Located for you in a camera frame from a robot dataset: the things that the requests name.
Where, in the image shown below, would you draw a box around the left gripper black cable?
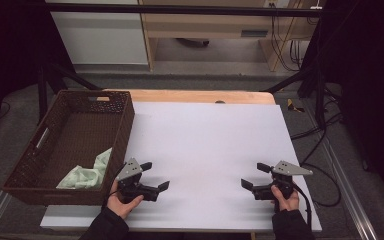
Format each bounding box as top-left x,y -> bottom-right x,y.
101,162 -> 128,209

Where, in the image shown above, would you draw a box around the dark curtain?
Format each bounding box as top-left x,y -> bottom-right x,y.
0,0 -> 76,141
308,0 -> 384,214

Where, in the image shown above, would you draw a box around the yellow and black tape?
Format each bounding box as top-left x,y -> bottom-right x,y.
286,98 -> 306,114

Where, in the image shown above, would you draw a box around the light wooden desk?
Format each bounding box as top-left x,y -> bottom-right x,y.
138,0 -> 324,73

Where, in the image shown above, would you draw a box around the person's right hand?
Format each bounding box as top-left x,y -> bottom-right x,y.
270,184 -> 300,212

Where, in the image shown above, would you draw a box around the brown woven basket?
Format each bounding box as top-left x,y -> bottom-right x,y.
1,89 -> 136,206

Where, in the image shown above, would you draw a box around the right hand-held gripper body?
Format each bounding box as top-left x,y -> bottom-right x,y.
251,160 -> 314,201

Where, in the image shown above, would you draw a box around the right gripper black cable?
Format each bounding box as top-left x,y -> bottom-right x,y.
291,183 -> 313,231

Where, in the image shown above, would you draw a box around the cables under desk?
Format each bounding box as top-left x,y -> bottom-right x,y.
269,3 -> 318,73

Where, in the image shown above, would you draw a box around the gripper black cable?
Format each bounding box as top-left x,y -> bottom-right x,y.
291,183 -> 313,231
101,162 -> 128,209

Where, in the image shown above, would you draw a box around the white cabinet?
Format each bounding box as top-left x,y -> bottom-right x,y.
44,0 -> 149,66

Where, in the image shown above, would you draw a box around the black metal stand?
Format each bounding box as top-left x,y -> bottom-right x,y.
36,63 -> 103,126
263,16 -> 328,129

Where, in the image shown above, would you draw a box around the person's left hand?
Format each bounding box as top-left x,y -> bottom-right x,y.
106,179 -> 145,220

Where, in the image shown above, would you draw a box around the wooden table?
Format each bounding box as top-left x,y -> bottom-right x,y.
103,88 -> 277,106

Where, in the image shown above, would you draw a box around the black horizontal metal bar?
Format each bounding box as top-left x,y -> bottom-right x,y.
44,2 -> 324,18

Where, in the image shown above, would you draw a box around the light green garment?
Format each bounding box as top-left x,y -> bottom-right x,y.
55,147 -> 113,191

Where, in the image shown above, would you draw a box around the black floor cables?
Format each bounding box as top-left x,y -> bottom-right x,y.
289,86 -> 344,208

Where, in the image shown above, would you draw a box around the white board sheet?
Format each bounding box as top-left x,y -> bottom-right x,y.
39,101 -> 323,233

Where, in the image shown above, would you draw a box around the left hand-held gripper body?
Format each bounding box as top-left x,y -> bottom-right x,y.
115,157 -> 160,204

